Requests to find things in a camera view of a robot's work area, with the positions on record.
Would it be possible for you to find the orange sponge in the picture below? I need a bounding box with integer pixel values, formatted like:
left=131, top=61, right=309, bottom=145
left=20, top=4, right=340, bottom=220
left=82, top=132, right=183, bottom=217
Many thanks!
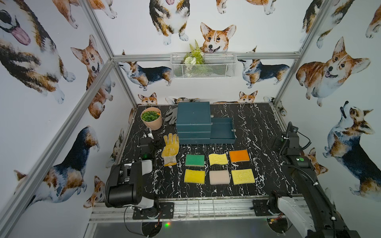
left=229, top=150, right=250, bottom=163

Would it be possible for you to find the green beige sponge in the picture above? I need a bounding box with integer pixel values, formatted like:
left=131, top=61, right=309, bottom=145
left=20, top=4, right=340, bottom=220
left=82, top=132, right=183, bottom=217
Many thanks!
left=185, top=154, right=205, bottom=167

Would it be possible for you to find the plain yellow rectangular sponge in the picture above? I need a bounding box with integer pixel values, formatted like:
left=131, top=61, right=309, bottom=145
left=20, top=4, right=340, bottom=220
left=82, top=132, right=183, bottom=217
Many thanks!
left=231, top=169, right=255, bottom=185

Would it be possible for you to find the bright yellow sponge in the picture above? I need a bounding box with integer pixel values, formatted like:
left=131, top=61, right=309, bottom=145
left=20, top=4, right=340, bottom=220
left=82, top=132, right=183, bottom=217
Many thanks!
left=184, top=169, right=205, bottom=184

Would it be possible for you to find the teal drawer cabinet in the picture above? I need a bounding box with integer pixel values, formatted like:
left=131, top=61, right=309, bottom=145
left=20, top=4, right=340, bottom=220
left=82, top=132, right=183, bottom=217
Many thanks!
left=176, top=102, right=212, bottom=145

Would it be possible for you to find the teal bottom drawer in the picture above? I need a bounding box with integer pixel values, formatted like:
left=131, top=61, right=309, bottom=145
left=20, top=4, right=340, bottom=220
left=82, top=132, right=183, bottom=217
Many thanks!
left=210, top=121, right=236, bottom=144

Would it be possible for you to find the yellow green sponge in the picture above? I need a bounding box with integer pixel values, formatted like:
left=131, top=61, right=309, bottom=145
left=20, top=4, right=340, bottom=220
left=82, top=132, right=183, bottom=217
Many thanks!
left=208, top=153, right=228, bottom=166

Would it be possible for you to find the pale pink sponge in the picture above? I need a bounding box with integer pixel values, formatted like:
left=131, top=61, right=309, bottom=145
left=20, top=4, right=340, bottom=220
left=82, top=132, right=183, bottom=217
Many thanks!
left=209, top=170, right=230, bottom=185

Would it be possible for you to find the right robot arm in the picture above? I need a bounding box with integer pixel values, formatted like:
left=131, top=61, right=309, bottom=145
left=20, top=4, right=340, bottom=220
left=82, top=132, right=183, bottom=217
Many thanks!
left=268, top=123, right=359, bottom=238

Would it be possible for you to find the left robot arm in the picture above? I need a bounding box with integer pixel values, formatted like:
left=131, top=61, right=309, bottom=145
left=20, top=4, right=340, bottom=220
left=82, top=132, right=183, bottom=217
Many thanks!
left=104, top=130, right=161, bottom=219

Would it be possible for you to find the yellow work glove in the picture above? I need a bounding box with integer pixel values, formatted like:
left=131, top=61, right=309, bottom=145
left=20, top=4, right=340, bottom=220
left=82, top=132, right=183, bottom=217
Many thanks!
left=161, top=133, right=180, bottom=167

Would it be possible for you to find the pink pot with green plant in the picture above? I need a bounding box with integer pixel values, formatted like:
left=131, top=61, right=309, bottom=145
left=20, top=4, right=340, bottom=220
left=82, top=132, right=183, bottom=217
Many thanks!
left=140, top=107, right=163, bottom=131

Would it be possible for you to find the grey work glove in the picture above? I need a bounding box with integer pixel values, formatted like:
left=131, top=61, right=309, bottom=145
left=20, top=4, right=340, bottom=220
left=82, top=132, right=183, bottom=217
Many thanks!
left=165, top=107, right=178, bottom=125

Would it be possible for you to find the artificial fern with flower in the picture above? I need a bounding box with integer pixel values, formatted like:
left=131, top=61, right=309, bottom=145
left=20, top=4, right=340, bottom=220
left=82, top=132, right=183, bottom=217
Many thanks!
left=183, top=40, right=205, bottom=75

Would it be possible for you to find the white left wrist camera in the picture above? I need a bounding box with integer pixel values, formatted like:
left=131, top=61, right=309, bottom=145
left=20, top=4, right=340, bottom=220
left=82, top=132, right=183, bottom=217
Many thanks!
left=148, top=132, right=154, bottom=140

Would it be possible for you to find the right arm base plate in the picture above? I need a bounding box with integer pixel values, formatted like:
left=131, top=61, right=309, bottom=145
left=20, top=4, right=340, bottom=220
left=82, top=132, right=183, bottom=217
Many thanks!
left=251, top=198, right=295, bottom=217

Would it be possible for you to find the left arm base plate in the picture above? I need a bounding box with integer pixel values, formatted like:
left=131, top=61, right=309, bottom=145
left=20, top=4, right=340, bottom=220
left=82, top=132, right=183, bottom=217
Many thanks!
left=133, top=201, right=174, bottom=220

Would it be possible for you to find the aluminium front rail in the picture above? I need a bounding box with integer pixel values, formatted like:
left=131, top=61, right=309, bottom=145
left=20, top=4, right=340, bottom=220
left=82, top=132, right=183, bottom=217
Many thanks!
left=89, top=196, right=277, bottom=224

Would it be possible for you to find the white wire wall basket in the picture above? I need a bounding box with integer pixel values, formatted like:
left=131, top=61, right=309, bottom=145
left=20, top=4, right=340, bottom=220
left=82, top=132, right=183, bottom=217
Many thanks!
left=170, top=53, right=238, bottom=79

